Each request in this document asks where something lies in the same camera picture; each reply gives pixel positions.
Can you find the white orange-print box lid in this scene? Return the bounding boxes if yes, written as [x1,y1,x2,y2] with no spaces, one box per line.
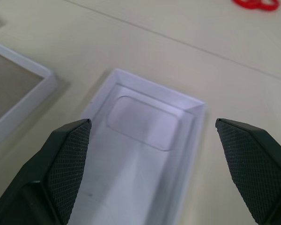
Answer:
[0,38,58,139]

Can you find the red scissors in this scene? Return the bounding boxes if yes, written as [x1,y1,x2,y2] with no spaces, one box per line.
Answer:
[233,0,278,12]

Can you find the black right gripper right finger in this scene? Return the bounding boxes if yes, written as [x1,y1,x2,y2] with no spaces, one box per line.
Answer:
[214,118,281,225]

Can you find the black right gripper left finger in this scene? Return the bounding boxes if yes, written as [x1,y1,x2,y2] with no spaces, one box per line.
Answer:
[0,118,93,225]

